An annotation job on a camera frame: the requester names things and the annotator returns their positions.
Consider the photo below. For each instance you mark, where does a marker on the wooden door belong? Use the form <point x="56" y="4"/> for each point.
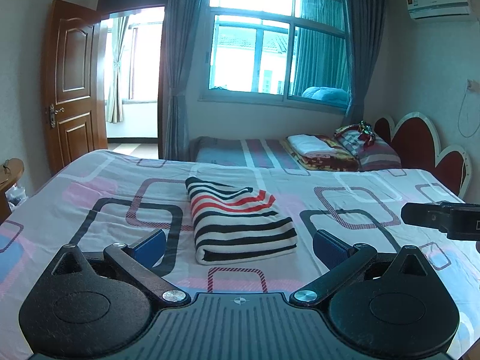
<point x="72" y="78"/>

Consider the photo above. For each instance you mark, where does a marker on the patterned bed sheet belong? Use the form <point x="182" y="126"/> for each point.
<point x="105" y="197"/>

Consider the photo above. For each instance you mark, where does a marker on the white air conditioner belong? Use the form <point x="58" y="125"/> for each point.
<point x="439" y="9"/>

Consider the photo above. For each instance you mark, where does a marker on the balcony light curtain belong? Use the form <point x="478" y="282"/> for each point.
<point x="114" y="110"/>

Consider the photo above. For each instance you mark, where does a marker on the blue bedding outside window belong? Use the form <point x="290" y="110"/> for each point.
<point x="326" y="94"/>

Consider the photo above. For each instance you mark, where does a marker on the grey curtain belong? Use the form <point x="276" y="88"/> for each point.
<point x="180" y="28"/>
<point x="364" y="20"/>

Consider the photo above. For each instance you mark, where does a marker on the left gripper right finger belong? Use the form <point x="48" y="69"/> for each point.
<point x="346" y="263"/>

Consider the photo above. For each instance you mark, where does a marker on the folded red patterned blanket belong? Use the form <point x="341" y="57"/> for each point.
<point x="321" y="153"/>

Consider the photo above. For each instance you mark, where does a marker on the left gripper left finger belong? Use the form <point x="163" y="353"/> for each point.
<point x="134" y="261"/>

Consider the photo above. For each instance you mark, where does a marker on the low striped side mattress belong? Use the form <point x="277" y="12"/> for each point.
<point x="257" y="153"/>

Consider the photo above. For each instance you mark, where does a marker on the metal door handle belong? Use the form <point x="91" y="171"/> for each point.
<point x="52" y="113"/>

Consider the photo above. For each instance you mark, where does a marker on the striped knit sweater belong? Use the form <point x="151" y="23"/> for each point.
<point x="233" y="224"/>

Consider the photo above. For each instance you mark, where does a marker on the colourful item on pillow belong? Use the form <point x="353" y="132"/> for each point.
<point x="366" y="133"/>

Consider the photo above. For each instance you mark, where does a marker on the striped pillow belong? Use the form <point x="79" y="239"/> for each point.
<point x="379" y="156"/>

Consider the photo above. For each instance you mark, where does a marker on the red white headboard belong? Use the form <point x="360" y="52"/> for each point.
<point x="416" y="140"/>

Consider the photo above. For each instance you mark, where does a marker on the grey right curtain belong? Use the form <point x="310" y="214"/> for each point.
<point x="364" y="20"/>

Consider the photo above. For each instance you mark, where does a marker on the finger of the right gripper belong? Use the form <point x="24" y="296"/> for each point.
<point x="426" y="215"/>

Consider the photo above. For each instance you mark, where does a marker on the large window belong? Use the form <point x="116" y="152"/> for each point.
<point x="275" y="49"/>

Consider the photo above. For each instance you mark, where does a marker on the grey left curtain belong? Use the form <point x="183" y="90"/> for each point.
<point x="180" y="28"/>

